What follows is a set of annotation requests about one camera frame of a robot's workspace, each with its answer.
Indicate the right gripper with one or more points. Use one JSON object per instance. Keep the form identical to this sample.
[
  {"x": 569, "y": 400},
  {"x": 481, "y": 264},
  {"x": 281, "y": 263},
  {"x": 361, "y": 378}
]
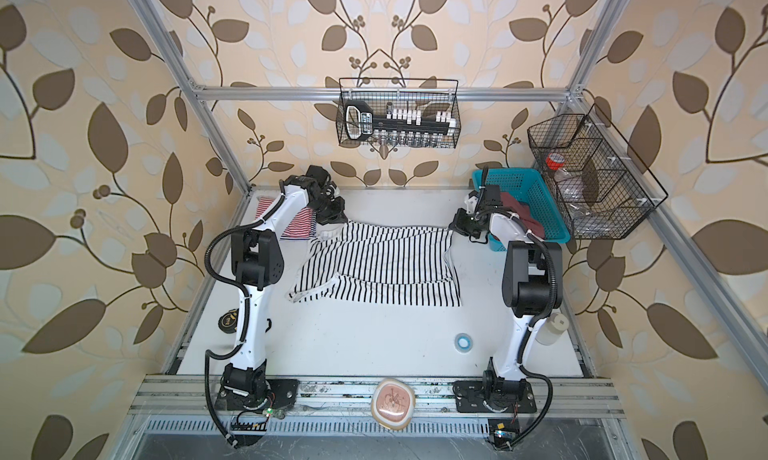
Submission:
[{"x": 457, "y": 223}]

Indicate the red striped folded tank top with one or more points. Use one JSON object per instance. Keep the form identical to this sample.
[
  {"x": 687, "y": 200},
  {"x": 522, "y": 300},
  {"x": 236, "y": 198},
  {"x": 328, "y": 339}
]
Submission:
[{"x": 302, "y": 227}]

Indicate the white plastic cup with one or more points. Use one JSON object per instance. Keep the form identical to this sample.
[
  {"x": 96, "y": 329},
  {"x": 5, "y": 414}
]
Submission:
[{"x": 552, "y": 328}]

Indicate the wire basket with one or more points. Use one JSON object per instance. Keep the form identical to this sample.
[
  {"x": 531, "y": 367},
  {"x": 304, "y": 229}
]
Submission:
[
  {"x": 606, "y": 188},
  {"x": 399, "y": 90}
]

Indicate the maroon tank top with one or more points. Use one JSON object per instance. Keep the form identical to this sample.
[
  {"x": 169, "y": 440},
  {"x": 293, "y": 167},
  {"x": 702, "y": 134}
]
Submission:
[{"x": 524, "y": 212}]

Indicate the teal plastic basket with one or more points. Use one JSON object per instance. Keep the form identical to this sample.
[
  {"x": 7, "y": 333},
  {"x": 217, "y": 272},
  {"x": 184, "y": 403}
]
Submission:
[{"x": 528, "y": 188}]

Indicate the red capped bottle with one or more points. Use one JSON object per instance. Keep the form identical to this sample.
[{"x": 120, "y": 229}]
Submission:
[{"x": 554, "y": 161}]

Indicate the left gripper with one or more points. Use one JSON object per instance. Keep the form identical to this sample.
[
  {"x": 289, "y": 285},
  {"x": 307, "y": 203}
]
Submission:
[{"x": 336, "y": 213}]

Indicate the back wire basket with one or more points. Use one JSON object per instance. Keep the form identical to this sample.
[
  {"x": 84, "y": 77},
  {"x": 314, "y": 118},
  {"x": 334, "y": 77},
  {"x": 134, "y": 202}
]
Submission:
[{"x": 399, "y": 90}]

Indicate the black white striped tank top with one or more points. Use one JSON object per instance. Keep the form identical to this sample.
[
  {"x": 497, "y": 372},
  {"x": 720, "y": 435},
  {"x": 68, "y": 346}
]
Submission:
[{"x": 376, "y": 264}]

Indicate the right wire basket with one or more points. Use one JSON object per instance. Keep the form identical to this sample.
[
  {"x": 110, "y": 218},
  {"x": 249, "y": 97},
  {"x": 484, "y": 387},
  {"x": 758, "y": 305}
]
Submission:
[{"x": 606, "y": 188}]

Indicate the black tool in basket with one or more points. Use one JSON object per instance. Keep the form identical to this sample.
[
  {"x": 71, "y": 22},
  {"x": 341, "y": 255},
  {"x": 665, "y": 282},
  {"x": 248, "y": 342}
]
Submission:
[{"x": 358, "y": 121}]

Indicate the blue tape roll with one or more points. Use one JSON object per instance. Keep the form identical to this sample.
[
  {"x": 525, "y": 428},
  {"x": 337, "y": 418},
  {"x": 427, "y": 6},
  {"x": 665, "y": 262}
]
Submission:
[{"x": 463, "y": 343}]

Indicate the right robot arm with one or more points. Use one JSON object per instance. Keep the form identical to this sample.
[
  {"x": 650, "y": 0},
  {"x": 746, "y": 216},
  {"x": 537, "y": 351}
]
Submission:
[{"x": 530, "y": 289}]

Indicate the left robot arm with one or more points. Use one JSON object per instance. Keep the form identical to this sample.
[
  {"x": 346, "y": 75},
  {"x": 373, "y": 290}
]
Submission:
[{"x": 249, "y": 257}]

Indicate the pink round badge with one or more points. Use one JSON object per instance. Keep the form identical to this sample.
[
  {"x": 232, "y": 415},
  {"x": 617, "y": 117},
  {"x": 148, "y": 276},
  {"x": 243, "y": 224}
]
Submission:
[{"x": 392, "y": 404}]

